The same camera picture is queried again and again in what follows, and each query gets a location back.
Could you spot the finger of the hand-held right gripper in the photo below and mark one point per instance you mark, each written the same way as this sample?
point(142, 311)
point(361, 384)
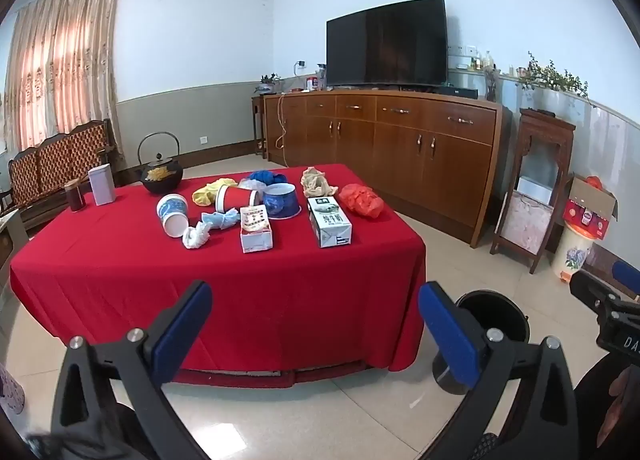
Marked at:
point(592, 292)
point(627, 274)

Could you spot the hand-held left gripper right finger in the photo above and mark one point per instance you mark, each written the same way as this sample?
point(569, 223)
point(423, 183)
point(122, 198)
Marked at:
point(450, 335)

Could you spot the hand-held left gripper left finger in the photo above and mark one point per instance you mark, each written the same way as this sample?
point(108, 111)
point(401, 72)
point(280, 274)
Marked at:
point(185, 330)

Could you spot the black trash bin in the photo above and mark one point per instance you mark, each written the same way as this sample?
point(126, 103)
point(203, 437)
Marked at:
point(500, 310)

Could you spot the blue face mask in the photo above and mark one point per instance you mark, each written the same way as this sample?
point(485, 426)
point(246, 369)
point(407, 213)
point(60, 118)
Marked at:
point(220, 220)

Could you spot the yellow cloth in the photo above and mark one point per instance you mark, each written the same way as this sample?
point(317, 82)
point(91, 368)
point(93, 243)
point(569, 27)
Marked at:
point(207, 192)

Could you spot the red plastic bag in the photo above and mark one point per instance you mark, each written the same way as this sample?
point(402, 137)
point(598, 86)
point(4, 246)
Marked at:
point(362, 200)

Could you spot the white and green milk carton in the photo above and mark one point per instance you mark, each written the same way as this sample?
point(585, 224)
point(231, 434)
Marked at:
point(330, 222)

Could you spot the blue cloth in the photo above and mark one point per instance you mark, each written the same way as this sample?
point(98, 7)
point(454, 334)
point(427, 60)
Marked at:
point(267, 177)

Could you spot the beige plastic bag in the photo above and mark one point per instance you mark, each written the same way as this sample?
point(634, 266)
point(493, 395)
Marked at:
point(315, 182)

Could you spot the person's right hand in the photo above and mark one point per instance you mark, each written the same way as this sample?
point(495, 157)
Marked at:
point(620, 400)

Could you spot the white flowered bin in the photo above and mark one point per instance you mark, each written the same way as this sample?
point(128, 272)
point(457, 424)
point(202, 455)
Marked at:
point(572, 252)

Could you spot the open cardboard box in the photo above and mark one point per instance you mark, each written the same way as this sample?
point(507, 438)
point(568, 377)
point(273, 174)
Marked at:
point(587, 217)

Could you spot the red tablecloth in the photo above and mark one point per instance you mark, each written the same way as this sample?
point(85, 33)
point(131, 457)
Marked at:
point(250, 300)

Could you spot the white crumpled tissue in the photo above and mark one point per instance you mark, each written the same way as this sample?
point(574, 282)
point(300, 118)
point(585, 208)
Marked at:
point(196, 236)

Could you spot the orange object in box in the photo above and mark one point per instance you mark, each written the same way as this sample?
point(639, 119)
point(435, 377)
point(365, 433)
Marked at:
point(595, 182)

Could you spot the black mesh shoe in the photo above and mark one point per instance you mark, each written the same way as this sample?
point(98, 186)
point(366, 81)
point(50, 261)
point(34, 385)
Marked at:
point(485, 447)

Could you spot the blue and white paper cup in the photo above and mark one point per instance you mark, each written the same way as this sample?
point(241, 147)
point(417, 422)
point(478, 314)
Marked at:
point(172, 212)

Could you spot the small red and white box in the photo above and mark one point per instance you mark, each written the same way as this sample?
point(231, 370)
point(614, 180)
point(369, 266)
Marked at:
point(256, 227)

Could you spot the red paper cup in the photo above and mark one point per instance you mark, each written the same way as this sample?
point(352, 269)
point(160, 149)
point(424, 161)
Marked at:
point(237, 197)

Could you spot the black iron teapot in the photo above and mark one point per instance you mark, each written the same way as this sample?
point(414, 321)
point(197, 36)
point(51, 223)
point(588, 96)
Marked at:
point(160, 177)

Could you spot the white plastic bag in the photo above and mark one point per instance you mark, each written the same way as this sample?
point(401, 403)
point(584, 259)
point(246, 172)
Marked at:
point(252, 185)

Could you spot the blue paper bowl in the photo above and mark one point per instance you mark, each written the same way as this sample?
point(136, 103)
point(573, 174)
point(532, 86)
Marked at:
point(282, 202)

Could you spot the white tin box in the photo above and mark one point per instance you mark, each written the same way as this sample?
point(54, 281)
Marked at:
point(102, 185)

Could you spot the tall carved wooden stand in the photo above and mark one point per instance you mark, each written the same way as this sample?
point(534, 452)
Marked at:
point(545, 127)

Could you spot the dark red jar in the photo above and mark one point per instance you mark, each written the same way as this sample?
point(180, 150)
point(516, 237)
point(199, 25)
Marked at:
point(75, 197)

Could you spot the brown wooden sideboard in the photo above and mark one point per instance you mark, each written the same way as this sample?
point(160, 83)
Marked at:
point(390, 149)

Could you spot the green leafy branches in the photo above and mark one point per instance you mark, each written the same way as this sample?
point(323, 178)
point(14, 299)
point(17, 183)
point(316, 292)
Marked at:
point(552, 77)

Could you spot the wooden bench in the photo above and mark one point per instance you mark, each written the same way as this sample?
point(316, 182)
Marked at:
point(55, 159)

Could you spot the small wooden side table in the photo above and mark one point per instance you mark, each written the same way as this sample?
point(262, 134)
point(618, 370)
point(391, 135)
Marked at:
point(258, 119)

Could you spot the dark vase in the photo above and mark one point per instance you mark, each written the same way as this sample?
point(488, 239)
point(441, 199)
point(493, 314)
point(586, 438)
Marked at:
point(491, 84)

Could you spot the black set-top box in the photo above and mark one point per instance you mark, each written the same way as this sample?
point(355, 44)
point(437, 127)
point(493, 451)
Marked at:
point(457, 92)

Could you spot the small potted plant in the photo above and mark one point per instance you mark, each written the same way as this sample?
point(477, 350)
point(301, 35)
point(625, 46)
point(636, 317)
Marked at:
point(267, 84)

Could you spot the clear jug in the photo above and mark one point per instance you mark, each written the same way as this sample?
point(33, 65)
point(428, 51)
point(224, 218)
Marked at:
point(321, 77)

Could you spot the beige patterned curtain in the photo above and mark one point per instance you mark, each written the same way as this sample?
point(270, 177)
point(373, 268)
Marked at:
point(60, 59)

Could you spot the black television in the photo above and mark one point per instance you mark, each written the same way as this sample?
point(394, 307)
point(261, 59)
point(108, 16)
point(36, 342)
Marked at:
point(385, 42)

